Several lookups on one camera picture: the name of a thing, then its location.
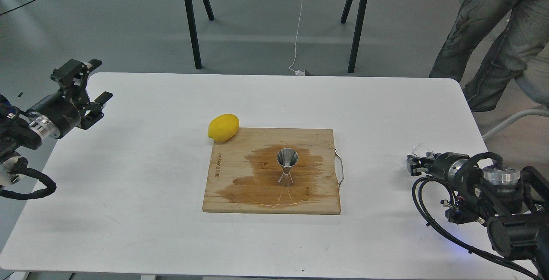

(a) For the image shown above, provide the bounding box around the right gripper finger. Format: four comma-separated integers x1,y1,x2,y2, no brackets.
407,160,434,176
407,152,441,166

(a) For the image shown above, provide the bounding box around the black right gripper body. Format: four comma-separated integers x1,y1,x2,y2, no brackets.
429,152,471,184

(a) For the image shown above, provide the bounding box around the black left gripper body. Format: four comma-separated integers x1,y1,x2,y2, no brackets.
26,92,90,139

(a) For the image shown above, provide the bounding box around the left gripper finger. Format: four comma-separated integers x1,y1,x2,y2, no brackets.
51,59,102,98
81,92,113,130

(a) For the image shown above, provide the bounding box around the steel double jigger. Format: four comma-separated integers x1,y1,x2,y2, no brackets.
277,148,299,187

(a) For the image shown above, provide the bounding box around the clear glass cup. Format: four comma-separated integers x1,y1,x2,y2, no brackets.
410,143,435,158

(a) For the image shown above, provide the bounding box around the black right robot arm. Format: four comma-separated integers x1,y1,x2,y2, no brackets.
407,152,549,280

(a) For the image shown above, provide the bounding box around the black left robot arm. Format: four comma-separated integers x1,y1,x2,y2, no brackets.
0,59,112,200

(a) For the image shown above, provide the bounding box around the yellow lemon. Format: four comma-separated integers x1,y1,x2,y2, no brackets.
207,114,239,142

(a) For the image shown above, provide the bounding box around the person in brown shirt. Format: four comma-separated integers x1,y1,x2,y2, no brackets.
429,0,549,113

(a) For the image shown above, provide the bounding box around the wooden cutting board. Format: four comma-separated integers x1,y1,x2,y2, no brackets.
202,127,341,215

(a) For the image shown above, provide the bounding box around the white hanging cable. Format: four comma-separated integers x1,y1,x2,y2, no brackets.
288,0,306,75

